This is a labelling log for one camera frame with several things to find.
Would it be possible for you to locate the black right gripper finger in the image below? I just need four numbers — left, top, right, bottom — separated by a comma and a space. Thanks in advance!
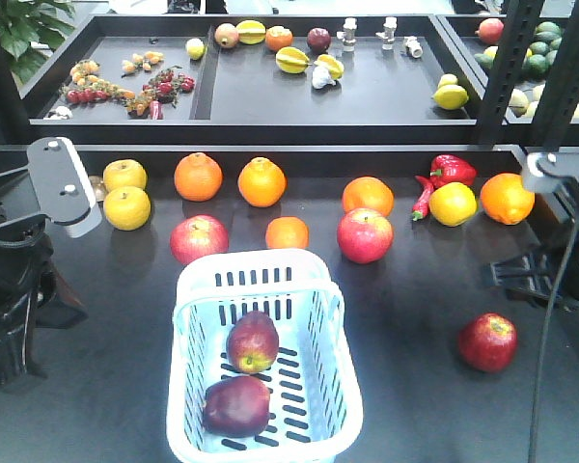
486, 248, 562, 301

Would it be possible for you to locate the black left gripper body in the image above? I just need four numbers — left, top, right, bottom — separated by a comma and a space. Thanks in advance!
0, 168, 52, 338

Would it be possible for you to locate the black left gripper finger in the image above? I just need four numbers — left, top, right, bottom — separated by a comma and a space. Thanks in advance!
36, 270, 88, 329
0, 293, 46, 391

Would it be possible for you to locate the red yellow apple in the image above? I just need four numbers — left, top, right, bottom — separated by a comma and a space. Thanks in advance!
226, 311, 279, 374

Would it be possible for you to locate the white plastic basket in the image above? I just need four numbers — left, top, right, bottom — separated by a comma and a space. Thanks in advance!
166, 249, 363, 462

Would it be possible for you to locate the bright red apple right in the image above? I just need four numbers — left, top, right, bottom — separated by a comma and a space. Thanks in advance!
457, 313, 517, 373

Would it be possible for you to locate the large orange right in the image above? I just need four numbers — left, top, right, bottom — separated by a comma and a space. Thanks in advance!
480, 173, 536, 225

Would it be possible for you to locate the yellow round fruit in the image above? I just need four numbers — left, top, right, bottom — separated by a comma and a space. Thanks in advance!
428, 182, 478, 227

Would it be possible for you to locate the yellow pear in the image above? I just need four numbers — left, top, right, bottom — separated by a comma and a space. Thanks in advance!
102, 159, 148, 192
103, 186, 152, 231

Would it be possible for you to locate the yellow pear upper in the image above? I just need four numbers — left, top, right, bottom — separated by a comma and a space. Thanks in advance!
102, 159, 148, 192

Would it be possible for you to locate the red chili pepper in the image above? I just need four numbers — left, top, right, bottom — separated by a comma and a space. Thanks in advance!
411, 176, 435, 221

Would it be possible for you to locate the red bell pepper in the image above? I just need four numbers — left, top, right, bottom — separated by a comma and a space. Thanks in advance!
429, 154, 477, 188

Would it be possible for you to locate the pink red apple left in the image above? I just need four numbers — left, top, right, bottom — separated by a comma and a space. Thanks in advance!
170, 214, 230, 265

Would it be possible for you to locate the pink red apple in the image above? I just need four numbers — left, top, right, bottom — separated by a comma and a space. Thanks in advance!
337, 208, 395, 264
170, 214, 230, 265

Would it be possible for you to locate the round orange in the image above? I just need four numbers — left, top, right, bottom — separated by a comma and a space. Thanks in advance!
342, 177, 395, 216

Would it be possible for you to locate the orange with knob left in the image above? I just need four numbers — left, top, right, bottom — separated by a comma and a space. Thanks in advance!
174, 151, 223, 202

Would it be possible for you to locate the orange with knob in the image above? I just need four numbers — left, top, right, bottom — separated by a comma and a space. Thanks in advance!
174, 151, 223, 202
237, 156, 287, 207

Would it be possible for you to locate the yellow lemon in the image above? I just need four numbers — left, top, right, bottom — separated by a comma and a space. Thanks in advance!
432, 84, 469, 110

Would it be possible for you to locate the green potted plant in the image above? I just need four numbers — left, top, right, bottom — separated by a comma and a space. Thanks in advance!
0, 0, 75, 85

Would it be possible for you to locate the black upper fruit tray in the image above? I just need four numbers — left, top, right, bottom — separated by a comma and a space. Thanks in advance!
22, 14, 483, 145

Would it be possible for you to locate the orange with knob middle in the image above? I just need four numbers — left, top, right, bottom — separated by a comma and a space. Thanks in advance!
237, 156, 287, 207

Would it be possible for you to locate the small orange tangerine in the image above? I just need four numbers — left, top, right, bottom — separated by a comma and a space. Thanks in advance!
265, 216, 309, 249

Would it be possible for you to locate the white garlic bulb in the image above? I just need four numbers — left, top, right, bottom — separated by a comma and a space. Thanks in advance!
311, 66, 337, 90

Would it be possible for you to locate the dark red plum apple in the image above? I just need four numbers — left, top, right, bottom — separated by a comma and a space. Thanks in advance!
307, 27, 332, 53

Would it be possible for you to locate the yellow starfruit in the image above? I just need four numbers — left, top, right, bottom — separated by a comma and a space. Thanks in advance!
275, 46, 310, 74

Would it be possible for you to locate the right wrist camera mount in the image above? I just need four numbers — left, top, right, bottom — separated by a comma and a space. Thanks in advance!
521, 151, 579, 205

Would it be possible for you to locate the black shelf post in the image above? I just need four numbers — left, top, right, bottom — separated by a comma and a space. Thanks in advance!
474, 0, 544, 145

